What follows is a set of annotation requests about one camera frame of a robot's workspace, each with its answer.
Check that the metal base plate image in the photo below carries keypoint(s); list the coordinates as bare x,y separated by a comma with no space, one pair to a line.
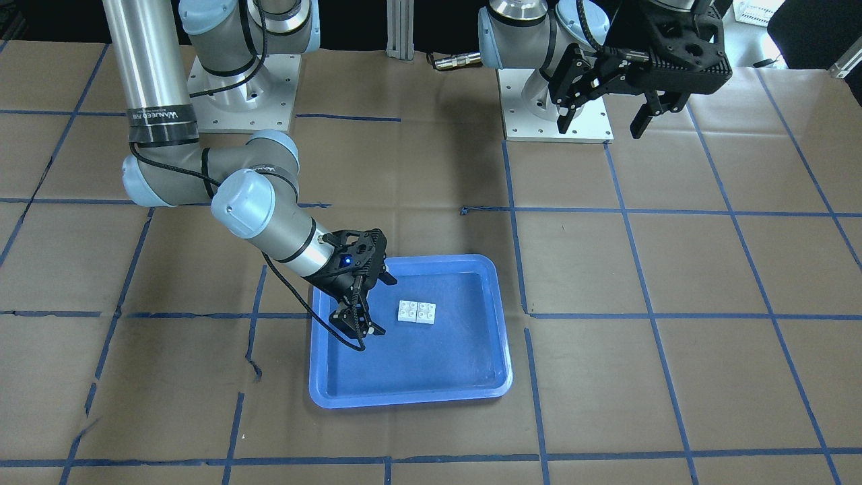
265,102
529,114

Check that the black gripper finger with camera mount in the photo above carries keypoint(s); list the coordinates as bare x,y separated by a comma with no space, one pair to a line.
575,81

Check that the white studded block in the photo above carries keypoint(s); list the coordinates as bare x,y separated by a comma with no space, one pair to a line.
407,311

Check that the blue plastic tray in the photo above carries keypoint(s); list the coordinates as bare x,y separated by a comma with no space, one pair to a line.
463,355

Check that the black gripper finger cable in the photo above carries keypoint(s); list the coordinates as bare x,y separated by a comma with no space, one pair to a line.
384,277

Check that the metal base plate image right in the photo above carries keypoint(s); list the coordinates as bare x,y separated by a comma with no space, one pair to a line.
529,114

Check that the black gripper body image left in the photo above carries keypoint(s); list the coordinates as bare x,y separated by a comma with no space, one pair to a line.
335,281

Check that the black gripper finger with white tip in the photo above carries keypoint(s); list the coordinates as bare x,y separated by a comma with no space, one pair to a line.
351,319

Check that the aluminium frame post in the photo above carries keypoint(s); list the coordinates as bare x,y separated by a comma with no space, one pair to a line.
399,30

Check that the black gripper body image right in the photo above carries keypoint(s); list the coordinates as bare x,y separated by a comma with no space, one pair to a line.
623,69

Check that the short black gripper finger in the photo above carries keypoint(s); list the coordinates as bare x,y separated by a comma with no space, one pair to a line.
656,105

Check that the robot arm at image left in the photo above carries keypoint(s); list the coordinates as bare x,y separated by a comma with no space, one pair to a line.
253,188

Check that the white smooth block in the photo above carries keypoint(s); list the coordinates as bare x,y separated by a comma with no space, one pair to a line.
425,313

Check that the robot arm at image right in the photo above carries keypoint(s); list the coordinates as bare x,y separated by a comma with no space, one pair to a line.
532,35

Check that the metal cylinder connector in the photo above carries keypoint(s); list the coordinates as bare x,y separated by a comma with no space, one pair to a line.
455,62

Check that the metal base plate image left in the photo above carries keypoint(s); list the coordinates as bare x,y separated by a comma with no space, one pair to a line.
265,102

